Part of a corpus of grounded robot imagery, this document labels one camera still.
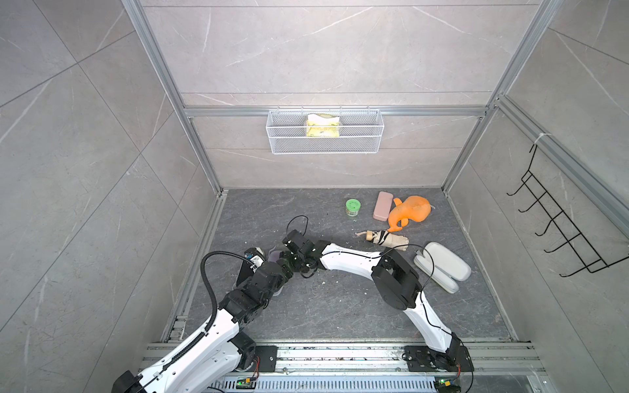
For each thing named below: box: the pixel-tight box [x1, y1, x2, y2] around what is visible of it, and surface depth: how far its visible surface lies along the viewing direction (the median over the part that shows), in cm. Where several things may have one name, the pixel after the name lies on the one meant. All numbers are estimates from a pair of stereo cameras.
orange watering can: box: [387, 194, 431, 233], surface depth 107 cm
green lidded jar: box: [344, 198, 362, 217], surface depth 109 cm
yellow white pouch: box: [306, 112, 340, 138], surface depth 89 cm
